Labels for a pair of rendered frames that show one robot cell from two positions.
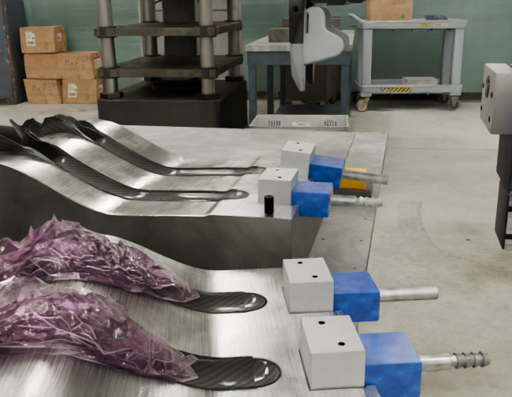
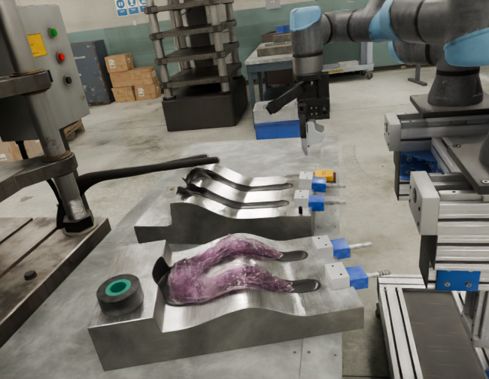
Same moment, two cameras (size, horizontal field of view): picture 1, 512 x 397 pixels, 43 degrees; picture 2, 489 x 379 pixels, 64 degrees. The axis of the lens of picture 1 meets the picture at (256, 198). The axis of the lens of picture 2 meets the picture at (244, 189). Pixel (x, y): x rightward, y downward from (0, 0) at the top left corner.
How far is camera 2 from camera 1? 0.39 m
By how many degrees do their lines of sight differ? 8
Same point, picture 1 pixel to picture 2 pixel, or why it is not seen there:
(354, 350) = (345, 276)
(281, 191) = (304, 202)
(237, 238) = (289, 224)
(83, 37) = (142, 58)
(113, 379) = (271, 295)
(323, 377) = (335, 286)
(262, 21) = (249, 36)
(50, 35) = (123, 59)
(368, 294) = (345, 249)
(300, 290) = (321, 250)
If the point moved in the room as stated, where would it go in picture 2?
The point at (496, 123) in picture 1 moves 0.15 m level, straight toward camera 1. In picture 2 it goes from (391, 147) to (390, 165)
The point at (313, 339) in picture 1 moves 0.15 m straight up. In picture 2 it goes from (331, 273) to (329, 207)
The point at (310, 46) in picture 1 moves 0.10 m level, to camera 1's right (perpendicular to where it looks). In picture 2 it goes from (309, 137) to (347, 133)
